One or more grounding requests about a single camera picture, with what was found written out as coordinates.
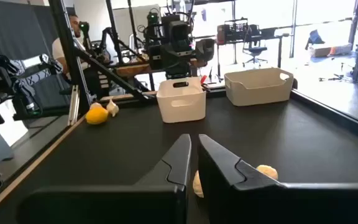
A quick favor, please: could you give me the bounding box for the black office chair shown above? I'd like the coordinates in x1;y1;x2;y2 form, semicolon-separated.
242;39;269;68

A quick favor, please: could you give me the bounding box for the silver aluminium profile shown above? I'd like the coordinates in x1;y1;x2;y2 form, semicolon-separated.
67;84;81;127

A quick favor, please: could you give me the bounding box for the black frame brace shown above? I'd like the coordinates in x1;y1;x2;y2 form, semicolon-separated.
73;46;157;101

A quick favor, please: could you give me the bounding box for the black frame post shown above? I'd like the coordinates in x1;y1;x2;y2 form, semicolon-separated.
47;0;93;116

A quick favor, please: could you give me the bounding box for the black desk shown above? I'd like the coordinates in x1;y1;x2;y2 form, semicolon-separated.
216;29;291;68

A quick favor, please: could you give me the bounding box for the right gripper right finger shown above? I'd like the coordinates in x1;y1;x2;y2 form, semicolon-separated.
197;133;358;224

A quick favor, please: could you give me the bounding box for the cream plastic basket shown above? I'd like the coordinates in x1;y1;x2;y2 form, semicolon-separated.
224;67;294;107

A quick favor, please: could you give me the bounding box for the cardboard box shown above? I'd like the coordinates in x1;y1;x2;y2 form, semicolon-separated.
308;43;353;58

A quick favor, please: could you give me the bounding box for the yellow lemon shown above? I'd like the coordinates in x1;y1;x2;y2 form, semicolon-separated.
85;107;109;126

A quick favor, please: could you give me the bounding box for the person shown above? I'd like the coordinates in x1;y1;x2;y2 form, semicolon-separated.
52;14;90;80

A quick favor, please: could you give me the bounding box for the wooden background table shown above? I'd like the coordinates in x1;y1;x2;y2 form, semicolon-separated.
116;58;206;79

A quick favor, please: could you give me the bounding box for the white plastic basket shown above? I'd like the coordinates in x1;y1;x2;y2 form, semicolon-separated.
156;77;207;124

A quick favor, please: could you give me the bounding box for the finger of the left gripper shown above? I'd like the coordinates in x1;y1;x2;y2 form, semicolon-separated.
147;45;164;71
195;38;216;62

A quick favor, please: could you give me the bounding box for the white garlic bulb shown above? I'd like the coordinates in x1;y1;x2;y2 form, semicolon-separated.
106;98;120;118

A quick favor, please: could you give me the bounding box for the grey window pillar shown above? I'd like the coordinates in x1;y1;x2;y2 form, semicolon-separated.
289;0;298;59

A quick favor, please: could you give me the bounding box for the white board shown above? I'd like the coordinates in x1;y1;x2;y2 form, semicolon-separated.
112;4;162;47

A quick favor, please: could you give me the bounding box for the black equipment crate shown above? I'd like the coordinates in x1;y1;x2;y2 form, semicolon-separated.
217;17;250;45

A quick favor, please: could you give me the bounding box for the black table edge rail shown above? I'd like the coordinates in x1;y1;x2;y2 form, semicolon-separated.
290;88;358;146

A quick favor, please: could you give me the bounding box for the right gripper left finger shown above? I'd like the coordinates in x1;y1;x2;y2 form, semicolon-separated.
16;133;192;224

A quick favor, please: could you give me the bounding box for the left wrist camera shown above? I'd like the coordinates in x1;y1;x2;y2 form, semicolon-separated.
167;21;193;50

